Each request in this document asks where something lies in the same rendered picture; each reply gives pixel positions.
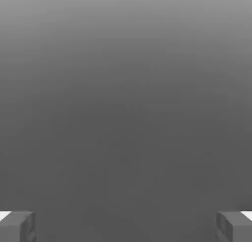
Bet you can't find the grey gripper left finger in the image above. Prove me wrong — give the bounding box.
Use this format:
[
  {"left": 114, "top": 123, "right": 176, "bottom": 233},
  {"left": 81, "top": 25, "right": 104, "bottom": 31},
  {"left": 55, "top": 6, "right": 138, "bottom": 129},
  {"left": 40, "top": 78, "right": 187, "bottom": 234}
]
[{"left": 0, "top": 210, "right": 37, "bottom": 242}]

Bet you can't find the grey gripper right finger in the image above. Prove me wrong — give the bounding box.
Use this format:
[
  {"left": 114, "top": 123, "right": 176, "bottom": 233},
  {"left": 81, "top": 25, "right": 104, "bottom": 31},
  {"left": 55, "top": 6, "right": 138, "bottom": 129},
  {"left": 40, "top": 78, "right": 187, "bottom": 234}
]
[{"left": 215, "top": 210, "right": 252, "bottom": 242}]

